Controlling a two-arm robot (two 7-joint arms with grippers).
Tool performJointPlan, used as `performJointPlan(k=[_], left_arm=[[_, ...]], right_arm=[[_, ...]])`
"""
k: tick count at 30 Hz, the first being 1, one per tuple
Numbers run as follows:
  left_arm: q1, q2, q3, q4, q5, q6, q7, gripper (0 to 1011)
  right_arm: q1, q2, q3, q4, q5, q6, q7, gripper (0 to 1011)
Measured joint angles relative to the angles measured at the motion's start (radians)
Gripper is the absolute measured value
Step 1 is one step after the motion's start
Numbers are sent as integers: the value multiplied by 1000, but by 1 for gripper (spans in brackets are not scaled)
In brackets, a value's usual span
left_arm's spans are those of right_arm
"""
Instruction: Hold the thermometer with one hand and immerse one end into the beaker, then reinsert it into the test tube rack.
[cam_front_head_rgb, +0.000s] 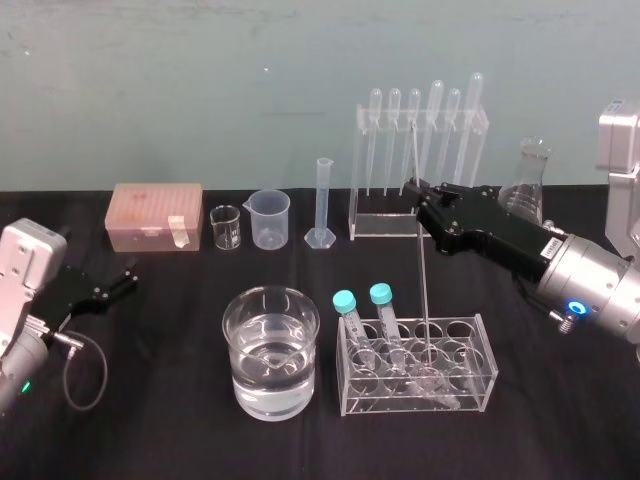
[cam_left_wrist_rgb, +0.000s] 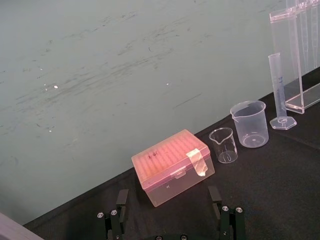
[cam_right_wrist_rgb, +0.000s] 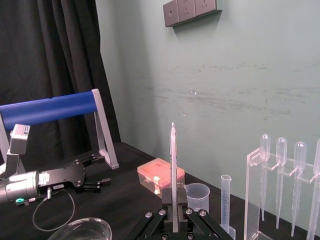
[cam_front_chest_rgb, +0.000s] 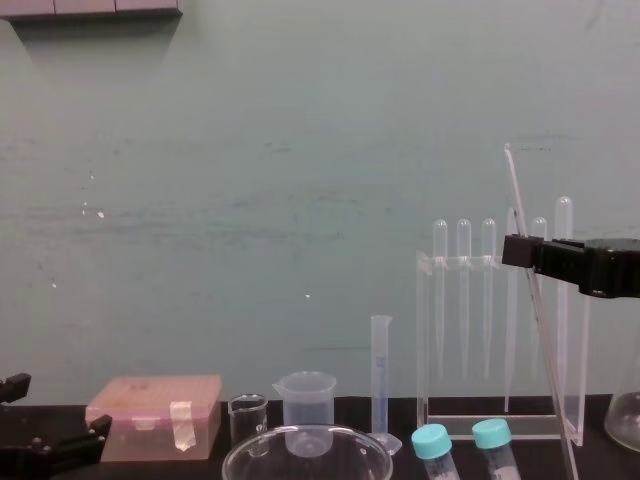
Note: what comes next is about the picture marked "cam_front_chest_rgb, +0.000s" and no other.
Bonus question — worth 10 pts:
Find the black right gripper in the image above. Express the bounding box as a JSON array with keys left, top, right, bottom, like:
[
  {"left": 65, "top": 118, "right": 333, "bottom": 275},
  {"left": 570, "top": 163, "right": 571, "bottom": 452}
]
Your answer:
[{"left": 501, "top": 234, "right": 640, "bottom": 300}]

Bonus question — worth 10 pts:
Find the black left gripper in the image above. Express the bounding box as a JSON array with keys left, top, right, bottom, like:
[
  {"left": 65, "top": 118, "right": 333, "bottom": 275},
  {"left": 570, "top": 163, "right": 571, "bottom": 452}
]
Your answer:
[{"left": 0, "top": 372, "right": 114, "bottom": 480}]

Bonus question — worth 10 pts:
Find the clear acrylic pipette rack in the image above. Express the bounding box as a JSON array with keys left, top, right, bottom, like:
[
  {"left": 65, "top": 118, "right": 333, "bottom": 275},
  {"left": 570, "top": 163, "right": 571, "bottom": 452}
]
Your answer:
[{"left": 415, "top": 249, "right": 592, "bottom": 447}]

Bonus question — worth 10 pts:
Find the teal capped centrifuge tube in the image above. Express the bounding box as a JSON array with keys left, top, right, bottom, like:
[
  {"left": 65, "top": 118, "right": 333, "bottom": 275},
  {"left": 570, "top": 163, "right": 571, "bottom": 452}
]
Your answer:
[
  {"left": 410, "top": 424, "right": 454, "bottom": 480},
  {"left": 471, "top": 418, "right": 522, "bottom": 480}
]

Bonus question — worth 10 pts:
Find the small clear glass beaker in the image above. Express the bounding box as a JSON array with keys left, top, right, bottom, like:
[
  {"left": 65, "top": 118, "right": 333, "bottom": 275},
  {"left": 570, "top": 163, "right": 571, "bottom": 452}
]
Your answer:
[{"left": 227, "top": 393, "right": 269, "bottom": 459}]

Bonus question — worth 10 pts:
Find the translucent plastic beaker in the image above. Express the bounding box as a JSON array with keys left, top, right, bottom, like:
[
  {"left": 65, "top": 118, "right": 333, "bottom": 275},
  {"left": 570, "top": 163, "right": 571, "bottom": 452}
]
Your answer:
[{"left": 271, "top": 370, "right": 338, "bottom": 457}]

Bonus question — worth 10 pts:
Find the clear plastic transfer pipette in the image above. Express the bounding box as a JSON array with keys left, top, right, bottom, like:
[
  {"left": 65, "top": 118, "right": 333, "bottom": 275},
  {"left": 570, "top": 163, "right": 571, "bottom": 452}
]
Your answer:
[
  {"left": 504, "top": 206, "right": 521, "bottom": 412},
  {"left": 529, "top": 216, "right": 548, "bottom": 381}
]

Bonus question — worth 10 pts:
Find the pink translucent pipette tip box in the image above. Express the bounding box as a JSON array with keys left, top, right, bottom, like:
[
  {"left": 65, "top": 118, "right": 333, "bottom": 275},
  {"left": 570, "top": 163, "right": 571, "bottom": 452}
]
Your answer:
[{"left": 84, "top": 374, "right": 224, "bottom": 463}]

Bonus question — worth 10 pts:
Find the strip of clear tape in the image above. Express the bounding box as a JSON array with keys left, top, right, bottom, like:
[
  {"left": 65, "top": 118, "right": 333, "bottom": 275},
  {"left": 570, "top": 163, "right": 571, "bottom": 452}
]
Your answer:
[{"left": 169, "top": 399, "right": 197, "bottom": 454}]

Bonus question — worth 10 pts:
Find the clear glass conical flask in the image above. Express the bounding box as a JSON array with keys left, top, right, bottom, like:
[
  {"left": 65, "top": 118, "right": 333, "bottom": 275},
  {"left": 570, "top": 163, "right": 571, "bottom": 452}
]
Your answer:
[{"left": 603, "top": 372, "right": 640, "bottom": 450}]

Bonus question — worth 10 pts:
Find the clear plastic graduated cylinder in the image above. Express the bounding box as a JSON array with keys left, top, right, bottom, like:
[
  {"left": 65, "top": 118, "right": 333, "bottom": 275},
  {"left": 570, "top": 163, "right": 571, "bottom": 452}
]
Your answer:
[{"left": 369, "top": 314, "right": 403, "bottom": 457}]

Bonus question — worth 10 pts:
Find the round clear glass dish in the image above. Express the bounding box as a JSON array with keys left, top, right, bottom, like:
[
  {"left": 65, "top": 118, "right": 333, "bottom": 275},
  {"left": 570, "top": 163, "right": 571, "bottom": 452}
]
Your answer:
[{"left": 220, "top": 424, "right": 395, "bottom": 480}]

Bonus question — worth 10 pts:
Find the dark wall shelf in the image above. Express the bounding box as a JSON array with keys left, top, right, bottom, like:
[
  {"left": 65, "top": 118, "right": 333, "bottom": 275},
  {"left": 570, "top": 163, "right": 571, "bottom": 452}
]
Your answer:
[{"left": 0, "top": 0, "right": 184, "bottom": 22}]

